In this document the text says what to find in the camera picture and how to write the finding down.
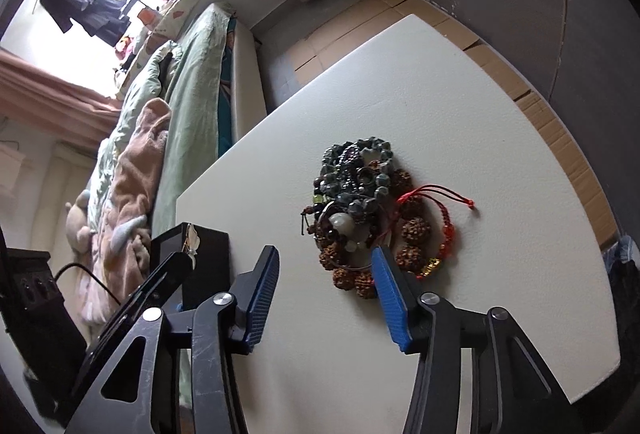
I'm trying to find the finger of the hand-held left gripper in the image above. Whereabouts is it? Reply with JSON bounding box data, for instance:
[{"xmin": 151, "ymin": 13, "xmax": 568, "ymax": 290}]
[{"xmin": 72, "ymin": 251, "xmax": 194, "ymax": 395}]

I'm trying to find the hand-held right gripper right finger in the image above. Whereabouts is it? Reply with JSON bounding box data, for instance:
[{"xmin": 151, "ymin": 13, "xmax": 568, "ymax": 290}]
[{"xmin": 371, "ymin": 245, "xmax": 576, "ymax": 434}]

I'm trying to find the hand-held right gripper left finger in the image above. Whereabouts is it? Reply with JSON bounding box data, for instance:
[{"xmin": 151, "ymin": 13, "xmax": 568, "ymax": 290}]
[{"xmin": 65, "ymin": 244, "xmax": 281, "ymax": 434}]

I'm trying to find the black jewelry box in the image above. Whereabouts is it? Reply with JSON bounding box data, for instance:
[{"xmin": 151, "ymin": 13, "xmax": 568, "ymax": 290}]
[{"xmin": 150, "ymin": 222, "xmax": 231, "ymax": 312}]

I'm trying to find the brown seed bead bracelet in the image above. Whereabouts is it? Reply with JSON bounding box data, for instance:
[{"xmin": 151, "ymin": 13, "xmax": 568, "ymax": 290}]
[{"xmin": 319, "ymin": 169, "xmax": 432, "ymax": 300}]

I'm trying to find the red string bracelet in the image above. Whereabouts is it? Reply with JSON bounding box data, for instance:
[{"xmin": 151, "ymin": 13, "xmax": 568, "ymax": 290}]
[{"xmin": 394, "ymin": 184, "xmax": 482, "ymax": 281}]

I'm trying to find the white jade pendant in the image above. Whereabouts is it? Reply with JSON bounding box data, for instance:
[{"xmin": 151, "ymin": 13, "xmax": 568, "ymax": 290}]
[{"xmin": 327, "ymin": 213, "xmax": 359, "ymax": 241}]

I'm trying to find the dark small bead bracelet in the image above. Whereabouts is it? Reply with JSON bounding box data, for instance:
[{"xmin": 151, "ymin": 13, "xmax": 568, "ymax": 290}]
[{"xmin": 300, "ymin": 198, "xmax": 332, "ymax": 247}]

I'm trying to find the green bead bracelet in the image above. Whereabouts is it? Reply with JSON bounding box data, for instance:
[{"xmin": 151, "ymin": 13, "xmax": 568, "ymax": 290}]
[{"xmin": 312, "ymin": 136, "xmax": 401, "ymax": 217}]

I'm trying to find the beige plush toy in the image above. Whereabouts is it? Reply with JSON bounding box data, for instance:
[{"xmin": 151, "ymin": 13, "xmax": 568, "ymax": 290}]
[{"xmin": 65, "ymin": 190, "xmax": 99, "ymax": 256}]

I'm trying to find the pink fleece blanket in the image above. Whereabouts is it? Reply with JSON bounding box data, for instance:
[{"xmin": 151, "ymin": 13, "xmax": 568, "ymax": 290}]
[{"xmin": 80, "ymin": 98, "xmax": 173, "ymax": 327}]

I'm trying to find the bed with green sheet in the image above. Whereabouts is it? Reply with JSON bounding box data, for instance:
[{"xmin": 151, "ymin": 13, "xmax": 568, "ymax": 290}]
[{"xmin": 150, "ymin": 3, "xmax": 268, "ymax": 235}]

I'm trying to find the light green pillow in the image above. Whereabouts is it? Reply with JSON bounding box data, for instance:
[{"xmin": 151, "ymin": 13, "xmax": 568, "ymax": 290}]
[{"xmin": 92, "ymin": 41, "xmax": 183, "ymax": 195}]

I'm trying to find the pink curtain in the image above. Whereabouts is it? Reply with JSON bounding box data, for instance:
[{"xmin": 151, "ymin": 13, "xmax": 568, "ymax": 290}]
[{"xmin": 0, "ymin": 48, "xmax": 125, "ymax": 147}]

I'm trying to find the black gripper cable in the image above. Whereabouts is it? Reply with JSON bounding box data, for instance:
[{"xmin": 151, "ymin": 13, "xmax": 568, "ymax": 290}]
[{"xmin": 52, "ymin": 262, "xmax": 123, "ymax": 307}]

